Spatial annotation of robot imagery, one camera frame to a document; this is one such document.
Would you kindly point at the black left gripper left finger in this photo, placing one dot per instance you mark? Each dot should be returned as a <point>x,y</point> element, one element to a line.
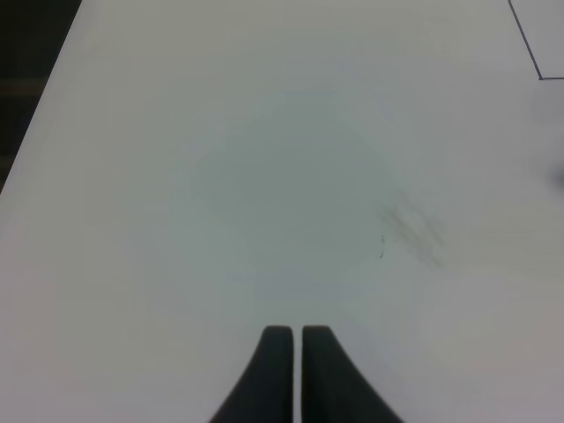
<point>264,392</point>

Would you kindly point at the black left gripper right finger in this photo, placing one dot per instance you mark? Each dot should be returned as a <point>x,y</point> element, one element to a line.
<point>332,388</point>

